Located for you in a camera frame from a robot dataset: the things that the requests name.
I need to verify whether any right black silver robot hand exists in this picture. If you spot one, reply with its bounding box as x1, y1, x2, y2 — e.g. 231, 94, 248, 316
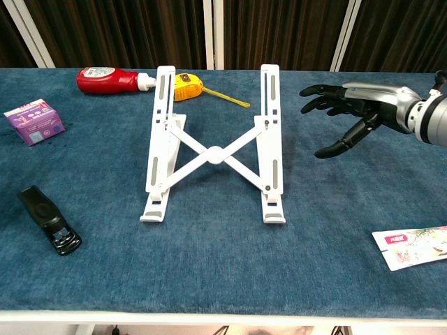
299, 80, 424, 160

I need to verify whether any white folding laptop stand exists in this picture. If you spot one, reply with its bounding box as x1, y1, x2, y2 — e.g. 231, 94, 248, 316
139, 64, 287, 225

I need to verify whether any dark pleated curtain panel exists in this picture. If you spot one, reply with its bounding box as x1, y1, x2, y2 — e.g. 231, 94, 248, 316
24, 0, 207, 70
0, 3, 38, 69
340, 0, 447, 74
223, 0, 350, 72

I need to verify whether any floral toothpaste tube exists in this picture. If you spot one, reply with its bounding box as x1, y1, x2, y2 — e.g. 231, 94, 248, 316
372, 225, 447, 271

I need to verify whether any yellow tape measure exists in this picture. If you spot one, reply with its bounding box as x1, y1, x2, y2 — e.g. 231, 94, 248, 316
173, 73, 251, 108

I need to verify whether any blue velvet table cover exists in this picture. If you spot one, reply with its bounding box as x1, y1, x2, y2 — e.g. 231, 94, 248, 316
0, 68, 447, 320

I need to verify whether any red ketchup bottle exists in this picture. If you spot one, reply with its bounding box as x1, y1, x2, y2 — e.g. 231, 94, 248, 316
75, 66, 157, 95

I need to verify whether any small purple box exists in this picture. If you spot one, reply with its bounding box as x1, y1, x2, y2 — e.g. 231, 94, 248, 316
3, 98, 66, 147

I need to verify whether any black stapler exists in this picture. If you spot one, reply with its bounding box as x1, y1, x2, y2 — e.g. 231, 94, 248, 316
16, 185, 83, 257

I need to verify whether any white frame post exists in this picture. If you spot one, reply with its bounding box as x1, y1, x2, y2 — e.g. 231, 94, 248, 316
2, 0, 56, 69
330, 0, 362, 73
203, 0, 225, 70

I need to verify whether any white table frame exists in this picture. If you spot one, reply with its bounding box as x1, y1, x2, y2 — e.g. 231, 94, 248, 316
0, 309, 447, 335

